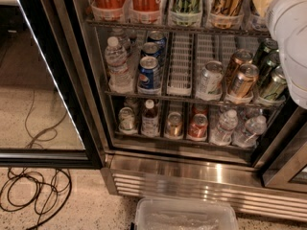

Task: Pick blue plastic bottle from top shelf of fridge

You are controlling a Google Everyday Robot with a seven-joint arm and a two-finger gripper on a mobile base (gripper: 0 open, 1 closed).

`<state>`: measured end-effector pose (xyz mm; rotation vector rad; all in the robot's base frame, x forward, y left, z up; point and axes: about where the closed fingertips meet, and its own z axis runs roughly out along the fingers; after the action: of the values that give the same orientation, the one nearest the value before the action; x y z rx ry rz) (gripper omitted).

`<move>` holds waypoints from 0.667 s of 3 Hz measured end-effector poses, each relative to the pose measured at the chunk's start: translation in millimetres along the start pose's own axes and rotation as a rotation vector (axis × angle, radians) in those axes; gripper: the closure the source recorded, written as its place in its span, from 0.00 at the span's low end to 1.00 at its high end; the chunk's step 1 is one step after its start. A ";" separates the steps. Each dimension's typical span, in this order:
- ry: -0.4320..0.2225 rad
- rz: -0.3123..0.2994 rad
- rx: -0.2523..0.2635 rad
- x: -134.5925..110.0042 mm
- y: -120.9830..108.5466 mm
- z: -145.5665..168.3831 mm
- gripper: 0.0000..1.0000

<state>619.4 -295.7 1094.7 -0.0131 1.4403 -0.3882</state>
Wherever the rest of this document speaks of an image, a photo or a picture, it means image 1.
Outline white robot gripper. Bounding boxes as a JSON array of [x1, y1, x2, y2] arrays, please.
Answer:
[[251, 0, 307, 109]]

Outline empty white shelf tray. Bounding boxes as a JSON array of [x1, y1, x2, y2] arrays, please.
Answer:
[[167, 33, 193, 97]]

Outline stainless steel fridge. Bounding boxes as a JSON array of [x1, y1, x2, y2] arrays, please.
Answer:
[[35, 0, 307, 222]]

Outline water bottle bottom right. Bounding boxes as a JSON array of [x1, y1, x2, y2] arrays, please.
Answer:
[[232, 115, 267, 148]]

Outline water bottle bottom shelf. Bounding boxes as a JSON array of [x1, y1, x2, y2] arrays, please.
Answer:
[[209, 109, 238, 146]]

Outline water bottle shelf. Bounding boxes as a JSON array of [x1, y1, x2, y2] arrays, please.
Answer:
[[110, 28, 131, 56], [209, 109, 238, 146], [105, 36, 132, 93]]

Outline rear water bottle middle shelf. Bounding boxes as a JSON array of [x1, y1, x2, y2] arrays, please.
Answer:
[[110, 28, 131, 56]]

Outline gold can bottom shelf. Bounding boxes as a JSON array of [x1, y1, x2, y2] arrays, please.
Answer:
[[165, 112, 183, 139]]

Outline front water bottle middle shelf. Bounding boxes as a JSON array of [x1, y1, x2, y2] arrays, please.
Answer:
[[105, 36, 132, 93]]

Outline brown tea bottle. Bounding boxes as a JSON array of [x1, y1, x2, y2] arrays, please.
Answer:
[[141, 99, 158, 137]]

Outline open glass fridge door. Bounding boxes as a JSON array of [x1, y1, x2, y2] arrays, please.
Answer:
[[0, 0, 102, 169]]

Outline rear green can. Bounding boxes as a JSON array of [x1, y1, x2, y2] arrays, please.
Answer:
[[252, 38, 278, 65]]

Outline rear copper can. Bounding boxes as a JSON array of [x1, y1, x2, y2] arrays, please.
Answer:
[[225, 49, 253, 84]]

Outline copper can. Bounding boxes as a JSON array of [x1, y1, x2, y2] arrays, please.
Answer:
[[224, 63, 259, 104], [225, 49, 253, 84]]

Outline middle green can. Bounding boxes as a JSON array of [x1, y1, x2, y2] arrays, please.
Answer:
[[258, 51, 280, 85]]

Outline front copper can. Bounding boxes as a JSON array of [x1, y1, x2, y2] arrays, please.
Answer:
[[224, 63, 259, 104]]

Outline front green can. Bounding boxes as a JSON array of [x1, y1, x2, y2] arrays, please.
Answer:
[[256, 66, 287, 106]]

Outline silver white can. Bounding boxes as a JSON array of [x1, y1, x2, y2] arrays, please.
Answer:
[[196, 60, 224, 101]]

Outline rear Pepsi can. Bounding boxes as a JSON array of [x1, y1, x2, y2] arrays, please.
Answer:
[[147, 31, 167, 52]]

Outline pepsi can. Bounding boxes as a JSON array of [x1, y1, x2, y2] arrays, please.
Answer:
[[137, 57, 161, 95], [147, 31, 167, 52], [141, 42, 161, 60]]

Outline middle Pepsi can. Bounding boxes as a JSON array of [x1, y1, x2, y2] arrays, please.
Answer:
[[141, 42, 161, 60]]

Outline front Pepsi can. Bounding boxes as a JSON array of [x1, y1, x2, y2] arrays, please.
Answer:
[[137, 57, 161, 95]]

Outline front red can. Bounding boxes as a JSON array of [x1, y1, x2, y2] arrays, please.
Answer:
[[187, 114, 208, 141]]

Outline silver can bottom left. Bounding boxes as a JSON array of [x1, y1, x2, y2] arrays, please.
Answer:
[[118, 107, 136, 134]]

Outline clear plastic bin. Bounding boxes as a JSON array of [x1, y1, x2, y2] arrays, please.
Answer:
[[133, 197, 239, 230]]

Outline black cable on floor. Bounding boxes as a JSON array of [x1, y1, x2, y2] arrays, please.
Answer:
[[0, 167, 73, 230]]

